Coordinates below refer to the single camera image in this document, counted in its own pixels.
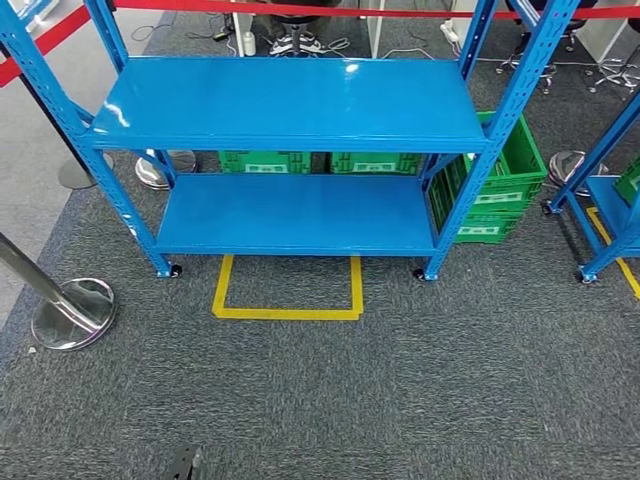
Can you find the blue metal shelf rack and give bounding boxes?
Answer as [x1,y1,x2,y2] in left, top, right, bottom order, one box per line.
[0,0,582,284]
[543,92,640,286]

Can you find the black office chair base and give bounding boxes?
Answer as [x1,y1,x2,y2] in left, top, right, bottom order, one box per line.
[269,16,324,58]

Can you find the white desk panel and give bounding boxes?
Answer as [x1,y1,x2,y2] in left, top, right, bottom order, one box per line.
[574,16,632,65]
[366,14,386,60]
[231,13,255,58]

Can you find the chrome stanchion base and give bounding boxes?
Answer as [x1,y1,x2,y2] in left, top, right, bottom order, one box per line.
[0,39,115,192]
[547,150,611,198]
[134,150,198,193]

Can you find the black robot left foot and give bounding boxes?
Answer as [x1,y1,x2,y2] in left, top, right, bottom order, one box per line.
[166,445,205,480]

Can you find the chrome office chair base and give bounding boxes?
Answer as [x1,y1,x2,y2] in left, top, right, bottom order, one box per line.
[587,56,640,95]
[496,29,576,95]

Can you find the chrome stanchion post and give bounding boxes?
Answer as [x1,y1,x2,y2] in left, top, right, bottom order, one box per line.
[0,231,118,352]

